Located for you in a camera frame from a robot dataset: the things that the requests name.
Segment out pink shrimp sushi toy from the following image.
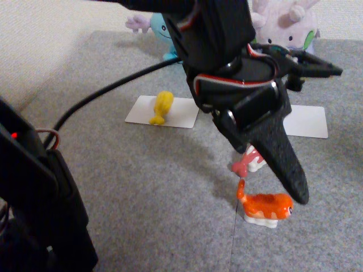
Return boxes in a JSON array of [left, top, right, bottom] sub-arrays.
[[231, 143, 267, 179]]

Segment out yellow egg sushi toy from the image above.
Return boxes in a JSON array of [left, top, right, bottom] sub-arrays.
[[149, 90, 175, 125]]

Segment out orange fish sushi toy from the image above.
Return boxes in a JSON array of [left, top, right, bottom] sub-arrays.
[[237, 179, 294, 229]]

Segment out blue Wooper plush toy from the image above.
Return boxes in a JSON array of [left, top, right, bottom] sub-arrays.
[[125, 12, 183, 62]]

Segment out pink Goomy plush toy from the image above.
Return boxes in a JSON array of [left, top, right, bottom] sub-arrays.
[[250, 0, 322, 55]]

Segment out white plastic card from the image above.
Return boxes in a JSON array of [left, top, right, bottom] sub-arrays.
[[124, 95, 200, 129], [282, 104, 329, 139]]

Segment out thick black cable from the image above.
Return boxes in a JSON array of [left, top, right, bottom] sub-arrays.
[[42, 58, 185, 150]]

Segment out thin red grey wire loop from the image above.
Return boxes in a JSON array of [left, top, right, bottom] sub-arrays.
[[35, 128, 61, 150]]

